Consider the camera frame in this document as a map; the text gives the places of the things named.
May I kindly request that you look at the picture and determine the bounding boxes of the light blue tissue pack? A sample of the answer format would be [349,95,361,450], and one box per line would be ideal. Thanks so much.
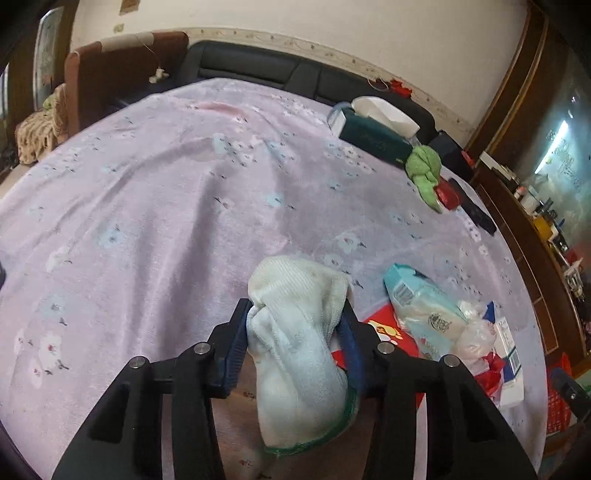
[383,263,469,361]

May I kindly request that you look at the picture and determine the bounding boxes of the white sock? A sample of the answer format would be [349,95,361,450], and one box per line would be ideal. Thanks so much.
[246,255,361,457]

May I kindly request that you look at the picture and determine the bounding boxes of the wooden partition cabinet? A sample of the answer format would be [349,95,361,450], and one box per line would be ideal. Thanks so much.
[464,0,591,356]

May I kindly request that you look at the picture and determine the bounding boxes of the red pouch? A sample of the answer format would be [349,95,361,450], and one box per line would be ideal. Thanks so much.
[434,180,462,210]

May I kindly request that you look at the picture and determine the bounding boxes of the green cloth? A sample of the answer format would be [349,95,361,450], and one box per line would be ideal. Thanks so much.
[405,145,444,214]

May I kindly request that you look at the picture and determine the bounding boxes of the red crumpled wrapper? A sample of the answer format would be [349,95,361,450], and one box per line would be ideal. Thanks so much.
[473,351,506,402]

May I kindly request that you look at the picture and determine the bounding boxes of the red cartoon packet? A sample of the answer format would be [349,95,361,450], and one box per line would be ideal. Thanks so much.
[330,305,428,370]

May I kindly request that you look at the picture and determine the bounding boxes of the red plastic basket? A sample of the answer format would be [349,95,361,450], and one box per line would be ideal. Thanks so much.
[545,353,580,435]

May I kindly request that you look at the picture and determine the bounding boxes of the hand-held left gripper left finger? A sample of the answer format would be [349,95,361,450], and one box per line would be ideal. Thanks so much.
[51,298,252,480]

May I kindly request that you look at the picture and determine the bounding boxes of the yellow desk organizer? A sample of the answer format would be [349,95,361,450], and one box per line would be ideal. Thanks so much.
[533,215,559,241]

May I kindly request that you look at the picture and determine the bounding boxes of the brown armchair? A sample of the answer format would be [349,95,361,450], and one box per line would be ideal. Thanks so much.
[64,31,190,139]

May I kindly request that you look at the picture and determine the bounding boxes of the clear plastic bag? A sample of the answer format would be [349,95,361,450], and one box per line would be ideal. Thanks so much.
[455,300,497,365]

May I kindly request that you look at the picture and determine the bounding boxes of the dark framed glass panel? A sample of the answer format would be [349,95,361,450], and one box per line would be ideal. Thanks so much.
[32,9,70,88]

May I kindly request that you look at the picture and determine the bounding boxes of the beige blanket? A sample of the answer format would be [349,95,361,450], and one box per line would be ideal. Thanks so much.
[14,85,68,167]

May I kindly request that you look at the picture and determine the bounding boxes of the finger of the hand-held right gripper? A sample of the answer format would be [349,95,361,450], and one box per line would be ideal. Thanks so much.
[551,367,591,428]

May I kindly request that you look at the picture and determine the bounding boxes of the purple floral tablecloth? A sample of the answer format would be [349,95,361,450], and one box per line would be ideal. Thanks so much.
[0,78,550,480]

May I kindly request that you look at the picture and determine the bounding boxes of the black sofa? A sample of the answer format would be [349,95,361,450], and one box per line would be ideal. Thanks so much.
[178,40,437,144]

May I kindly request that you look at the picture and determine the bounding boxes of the white medicine box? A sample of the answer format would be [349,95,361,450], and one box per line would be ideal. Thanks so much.
[487,314,525,409]

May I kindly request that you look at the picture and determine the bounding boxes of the dark blue bag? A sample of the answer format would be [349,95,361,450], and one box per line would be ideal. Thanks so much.
[427,129,474,183]

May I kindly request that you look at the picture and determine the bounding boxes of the green tissue box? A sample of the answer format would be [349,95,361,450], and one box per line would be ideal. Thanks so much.
[330,95,421,167]

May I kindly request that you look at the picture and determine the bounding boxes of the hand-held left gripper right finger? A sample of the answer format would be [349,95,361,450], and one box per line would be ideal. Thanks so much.
[330,300,539,480]

